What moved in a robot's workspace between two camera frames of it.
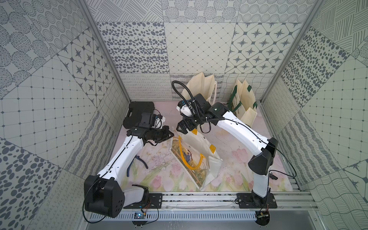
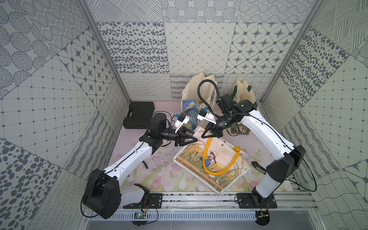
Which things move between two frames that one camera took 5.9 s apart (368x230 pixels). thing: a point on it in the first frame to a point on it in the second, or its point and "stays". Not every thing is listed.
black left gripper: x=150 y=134 to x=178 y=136
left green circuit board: x=139 y=215 stays
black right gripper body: x=190 y=123 to x=223 y=123
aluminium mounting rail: x=228 y=201 stays
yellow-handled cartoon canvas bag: x=197 y=156 stays
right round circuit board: x=262 y=217 stays
